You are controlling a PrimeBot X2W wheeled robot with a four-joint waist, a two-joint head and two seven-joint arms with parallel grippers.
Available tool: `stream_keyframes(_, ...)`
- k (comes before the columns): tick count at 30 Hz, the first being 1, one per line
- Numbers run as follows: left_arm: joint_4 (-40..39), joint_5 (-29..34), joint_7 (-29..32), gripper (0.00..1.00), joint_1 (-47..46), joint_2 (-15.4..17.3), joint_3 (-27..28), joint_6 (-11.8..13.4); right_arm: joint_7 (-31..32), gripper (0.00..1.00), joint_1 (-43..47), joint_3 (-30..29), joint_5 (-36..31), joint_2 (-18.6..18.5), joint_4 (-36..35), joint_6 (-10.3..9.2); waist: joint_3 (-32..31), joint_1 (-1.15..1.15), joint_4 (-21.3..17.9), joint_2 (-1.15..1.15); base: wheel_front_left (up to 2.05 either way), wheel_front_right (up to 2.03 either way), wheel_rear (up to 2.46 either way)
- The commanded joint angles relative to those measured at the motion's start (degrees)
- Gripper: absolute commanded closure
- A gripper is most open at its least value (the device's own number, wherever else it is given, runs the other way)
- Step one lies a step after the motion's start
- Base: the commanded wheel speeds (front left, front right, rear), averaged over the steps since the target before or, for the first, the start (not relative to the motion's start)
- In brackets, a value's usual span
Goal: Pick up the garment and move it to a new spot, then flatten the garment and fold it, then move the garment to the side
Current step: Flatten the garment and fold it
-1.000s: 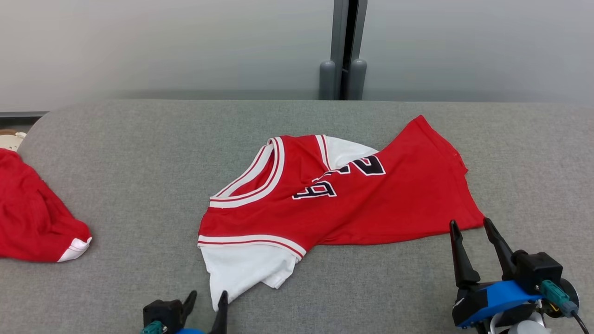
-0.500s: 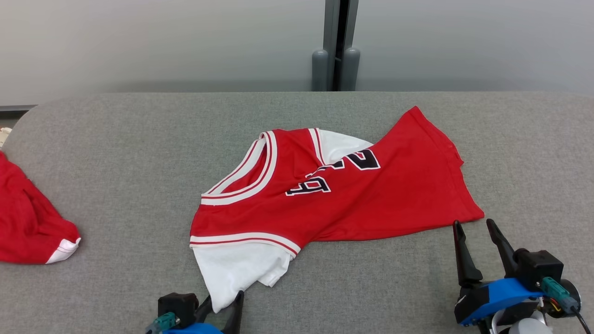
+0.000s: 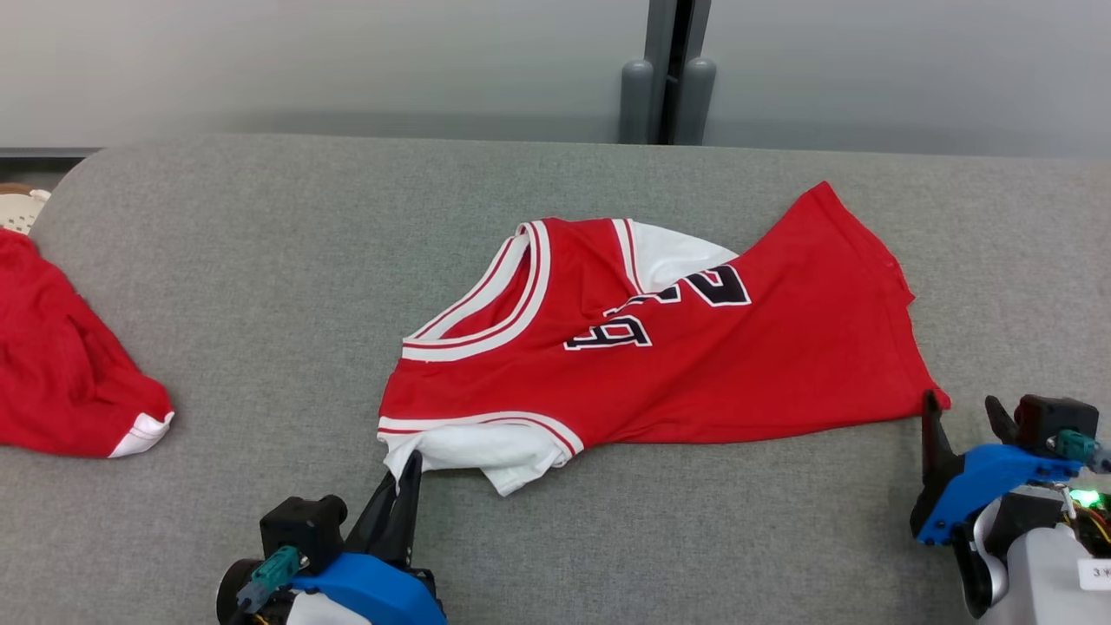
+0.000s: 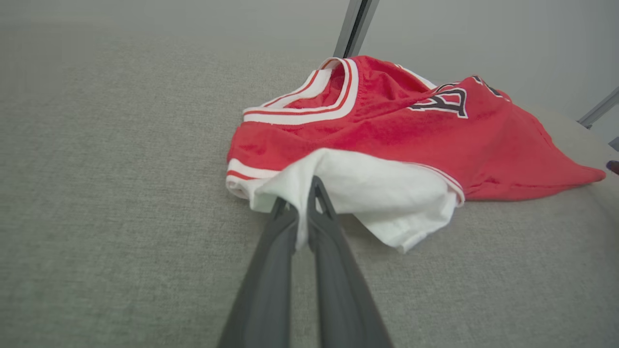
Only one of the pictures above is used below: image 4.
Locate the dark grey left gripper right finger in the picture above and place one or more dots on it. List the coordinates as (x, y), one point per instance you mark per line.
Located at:
(343, 290)

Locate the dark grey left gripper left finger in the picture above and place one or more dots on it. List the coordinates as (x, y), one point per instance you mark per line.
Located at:
(266, 290)

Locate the red jersey with white sleeves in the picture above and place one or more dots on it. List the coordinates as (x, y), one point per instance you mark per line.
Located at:
(387, 130)

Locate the slim grey partition post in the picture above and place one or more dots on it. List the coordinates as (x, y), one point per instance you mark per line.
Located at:
(599, 108)

